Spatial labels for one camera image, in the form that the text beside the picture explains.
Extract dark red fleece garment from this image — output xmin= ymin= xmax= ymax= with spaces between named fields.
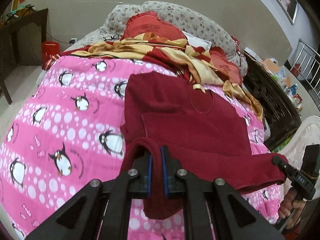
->
xmin=120 ymin=72 xmax=285 ymax=219

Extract right hand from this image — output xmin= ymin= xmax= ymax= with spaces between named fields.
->
xmin=278 ymin=188 xmax=306 ymax=229

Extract cream upholstered chair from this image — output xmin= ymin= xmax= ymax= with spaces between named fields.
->
xmin=279 ymin=116 xmax=320 ymax=169

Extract dark carved wooden cabinet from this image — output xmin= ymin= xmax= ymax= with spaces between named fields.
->
xmin=244 ymin=54 xmax=302 ymax=151

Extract pink penguin quilt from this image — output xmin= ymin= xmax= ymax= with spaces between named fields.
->
xmin=0 ymin=55 xmax=283 ymax=240

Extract metal stair railing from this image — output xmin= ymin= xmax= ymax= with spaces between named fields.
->
xmin=290 ymin=38 xmax=320 ymax=108

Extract red heart cushion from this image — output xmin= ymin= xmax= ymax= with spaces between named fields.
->
xmin=209 ymin=47 xmax=242 ymax=85
xmin=121 ymin=11 xmax=185 ymax=41

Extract red and yellow blanket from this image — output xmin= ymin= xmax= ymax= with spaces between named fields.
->
xmin=42 ymin=31 xmax=264 ymax=120

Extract white pillow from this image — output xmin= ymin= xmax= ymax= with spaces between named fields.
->
xmin=182 ymin=31 xmax=212 ymax=50

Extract floral padded headboard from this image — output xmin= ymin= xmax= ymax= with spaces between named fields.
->
xmin=67 ymin=1 xmax=248 ymax=77

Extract dark wooden desk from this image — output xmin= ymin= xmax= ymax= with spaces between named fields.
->
xmin=1 ymin=8 xmax=49 ymax=104

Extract black eyeglasses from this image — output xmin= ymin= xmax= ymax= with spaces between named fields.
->
xmin=103 ymin=34 xmax=120 ymax=42

